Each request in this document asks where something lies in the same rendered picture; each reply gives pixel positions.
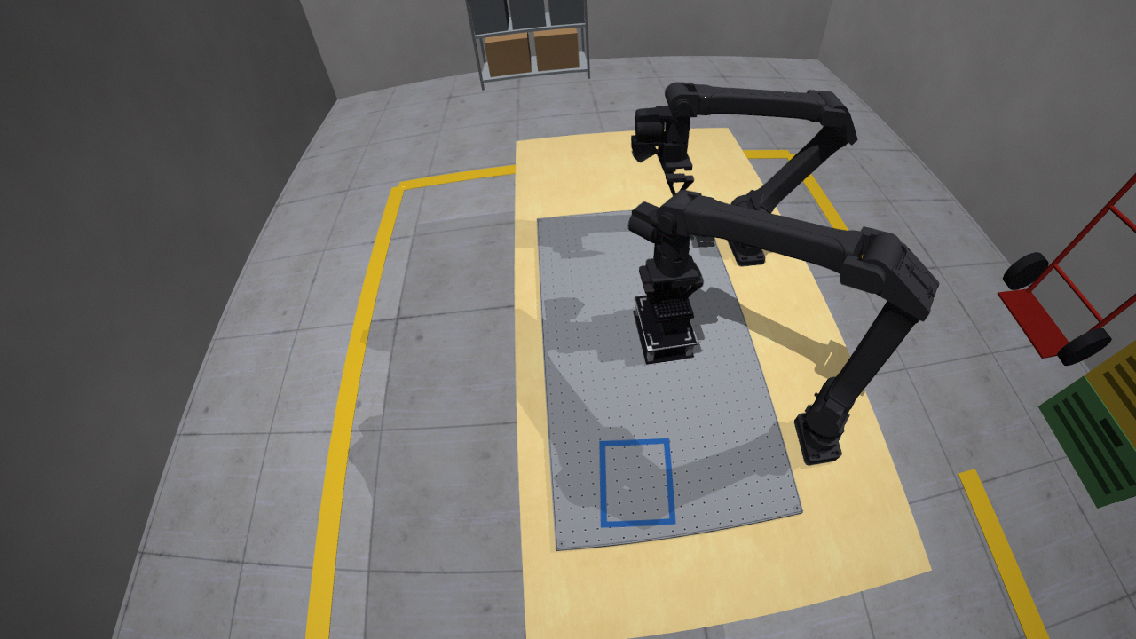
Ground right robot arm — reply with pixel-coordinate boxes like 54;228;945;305
630;83;857;265

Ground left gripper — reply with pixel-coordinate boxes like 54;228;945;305
638;249;704;302

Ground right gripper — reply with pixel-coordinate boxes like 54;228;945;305
657;139;694;196

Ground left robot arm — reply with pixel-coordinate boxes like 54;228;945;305
628;190;939;463

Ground blue tape outline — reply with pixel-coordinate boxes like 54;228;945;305
599;438;676;526

